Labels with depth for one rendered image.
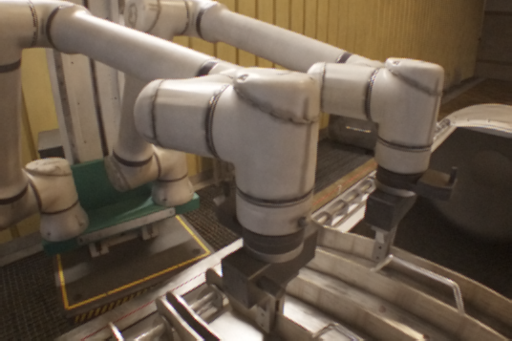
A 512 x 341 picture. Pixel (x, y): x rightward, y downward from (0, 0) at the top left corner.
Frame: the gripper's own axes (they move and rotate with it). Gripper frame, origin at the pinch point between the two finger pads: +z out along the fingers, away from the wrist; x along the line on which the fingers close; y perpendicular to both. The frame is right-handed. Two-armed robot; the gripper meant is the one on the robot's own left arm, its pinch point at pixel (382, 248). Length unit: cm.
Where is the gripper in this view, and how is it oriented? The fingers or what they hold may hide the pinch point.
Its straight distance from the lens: 61.0
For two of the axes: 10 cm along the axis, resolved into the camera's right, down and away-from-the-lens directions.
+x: -7.1, 2.5, -6.6
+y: -7.1, -2.5, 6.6
